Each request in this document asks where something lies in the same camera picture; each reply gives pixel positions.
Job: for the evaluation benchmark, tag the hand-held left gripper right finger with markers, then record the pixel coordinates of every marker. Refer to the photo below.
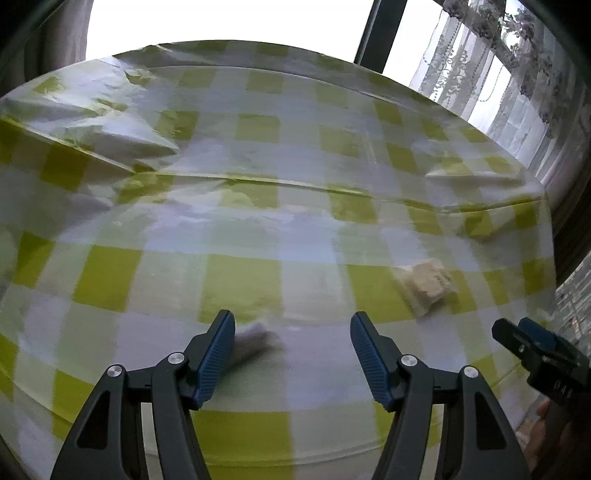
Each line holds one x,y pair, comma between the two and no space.
374,364

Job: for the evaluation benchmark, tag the plain grey curtain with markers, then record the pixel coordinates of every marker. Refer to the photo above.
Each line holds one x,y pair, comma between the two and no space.
64,32

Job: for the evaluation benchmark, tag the small white blue packet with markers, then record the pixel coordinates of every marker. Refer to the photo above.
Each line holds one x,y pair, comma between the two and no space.
256,344

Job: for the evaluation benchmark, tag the person's right hand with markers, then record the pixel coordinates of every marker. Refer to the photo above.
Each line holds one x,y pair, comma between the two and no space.
538,429

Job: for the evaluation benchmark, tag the green checked tablecloth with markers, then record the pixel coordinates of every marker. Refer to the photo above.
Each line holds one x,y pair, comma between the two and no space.
277,207

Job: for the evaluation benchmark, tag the white lace curtain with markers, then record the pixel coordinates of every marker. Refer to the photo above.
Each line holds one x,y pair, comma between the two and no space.
485,69

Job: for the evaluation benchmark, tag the dark window frame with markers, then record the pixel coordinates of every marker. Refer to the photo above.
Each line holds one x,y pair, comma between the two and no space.
376,32

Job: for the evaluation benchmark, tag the beige snack packet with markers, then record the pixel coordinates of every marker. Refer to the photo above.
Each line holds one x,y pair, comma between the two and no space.
427,286

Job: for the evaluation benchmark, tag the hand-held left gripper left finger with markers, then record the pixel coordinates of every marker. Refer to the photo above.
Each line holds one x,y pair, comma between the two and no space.
212,364

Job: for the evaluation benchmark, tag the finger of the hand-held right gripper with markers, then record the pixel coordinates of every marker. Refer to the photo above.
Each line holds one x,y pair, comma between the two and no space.
512,341
542,337

